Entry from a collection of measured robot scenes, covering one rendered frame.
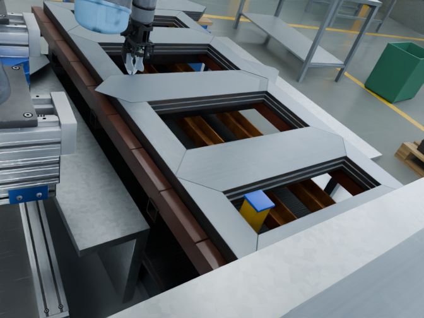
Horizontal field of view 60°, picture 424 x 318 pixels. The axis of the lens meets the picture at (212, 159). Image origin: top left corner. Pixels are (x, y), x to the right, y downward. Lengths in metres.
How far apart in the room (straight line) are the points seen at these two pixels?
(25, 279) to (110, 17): 1.16
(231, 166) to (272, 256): 0.49
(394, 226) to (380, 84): 4.08
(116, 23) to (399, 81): 4.36
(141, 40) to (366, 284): 0.98
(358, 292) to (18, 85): 0.76
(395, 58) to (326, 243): 4.18
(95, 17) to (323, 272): 0.51
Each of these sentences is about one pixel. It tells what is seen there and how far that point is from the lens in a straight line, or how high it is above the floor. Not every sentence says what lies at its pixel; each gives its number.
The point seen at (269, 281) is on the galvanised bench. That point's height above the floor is 1.05.
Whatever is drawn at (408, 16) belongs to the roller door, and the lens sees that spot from 10.28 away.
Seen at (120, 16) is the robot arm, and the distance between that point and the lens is 0.55.
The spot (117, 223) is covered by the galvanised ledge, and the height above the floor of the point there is 0.68.
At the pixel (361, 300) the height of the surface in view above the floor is 1.07.
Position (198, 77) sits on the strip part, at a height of 0.86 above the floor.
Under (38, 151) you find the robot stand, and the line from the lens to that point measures 0.89.
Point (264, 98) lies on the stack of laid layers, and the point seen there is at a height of 0.83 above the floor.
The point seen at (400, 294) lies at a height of 1.07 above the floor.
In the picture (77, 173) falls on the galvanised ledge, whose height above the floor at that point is 0.68.
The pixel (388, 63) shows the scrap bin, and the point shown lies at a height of 0.38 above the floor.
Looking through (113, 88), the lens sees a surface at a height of 0.86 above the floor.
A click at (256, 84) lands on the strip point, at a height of 0.86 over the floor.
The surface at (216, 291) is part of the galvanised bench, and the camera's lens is 0.54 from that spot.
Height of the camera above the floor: 1.49
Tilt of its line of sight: 36 degrees down
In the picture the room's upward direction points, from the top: 19 degrees clockwise
